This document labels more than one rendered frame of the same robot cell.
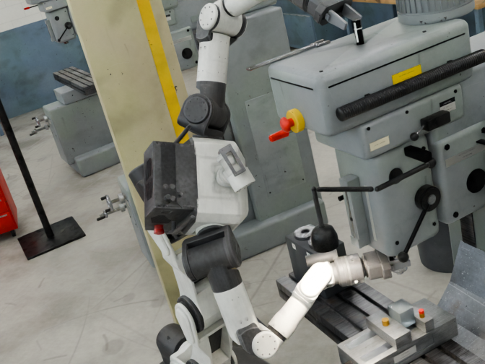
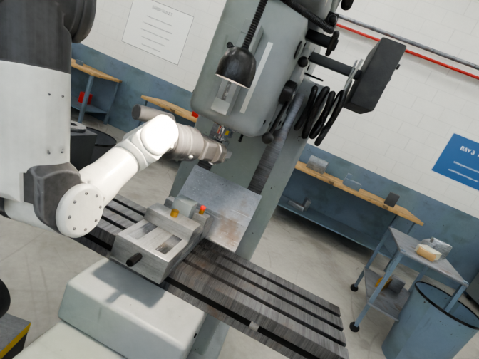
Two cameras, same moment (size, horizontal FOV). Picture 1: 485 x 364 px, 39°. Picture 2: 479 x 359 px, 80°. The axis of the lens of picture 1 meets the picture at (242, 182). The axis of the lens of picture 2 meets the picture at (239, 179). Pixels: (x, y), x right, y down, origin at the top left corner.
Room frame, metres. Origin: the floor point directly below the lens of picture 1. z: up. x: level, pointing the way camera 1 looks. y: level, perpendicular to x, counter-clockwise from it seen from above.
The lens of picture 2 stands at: (1.27, 0.28, 1.38)
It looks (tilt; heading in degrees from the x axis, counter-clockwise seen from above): 14 degrees down; 299
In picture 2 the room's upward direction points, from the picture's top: 24 degrees clockwise
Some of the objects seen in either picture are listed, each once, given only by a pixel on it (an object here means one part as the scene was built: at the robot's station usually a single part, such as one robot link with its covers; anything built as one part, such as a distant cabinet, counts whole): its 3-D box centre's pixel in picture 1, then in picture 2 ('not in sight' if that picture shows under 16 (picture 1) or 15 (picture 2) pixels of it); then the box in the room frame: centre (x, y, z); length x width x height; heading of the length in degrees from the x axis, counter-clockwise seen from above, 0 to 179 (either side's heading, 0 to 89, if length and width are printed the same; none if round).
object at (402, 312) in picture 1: (401, 314); (183, 208); (1.76, -0.37, 1.02); 0.06 x 0.05 x 0.06; 21
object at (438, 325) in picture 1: (396, 334); (172, 229); (1.75, -0.34, 0.96); 0.35 x 0.15 x 0.11; 111
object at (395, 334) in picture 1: (388, 328); (172, 221); (1.75, -0.32, 1.00); 0.15 x 0.06 x 0.04; 21
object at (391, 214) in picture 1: (387, 188); (250, 69); (1.74, -0.39, 1.47); 0.21 x 0.19 x 0.32; 21
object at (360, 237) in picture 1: (355, 211); (237, 70); (1.70, -0.28, 1.44); 0.04 x 0.04 x 0.21; 21
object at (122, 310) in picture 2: not in sight; (165, 280); (1.74, -0.38, 0.77); 0.50 x 0.35 x 0.12; 111
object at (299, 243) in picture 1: (317, 258); (50, 145); (2.24, -0.20, 1.01); 0.22 x 0.12 x 0.20; 23
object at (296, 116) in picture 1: (295, 120); not in sight; (1.65, -0.17, 1.76); 0.06 x 0.02 x 0.06; 21
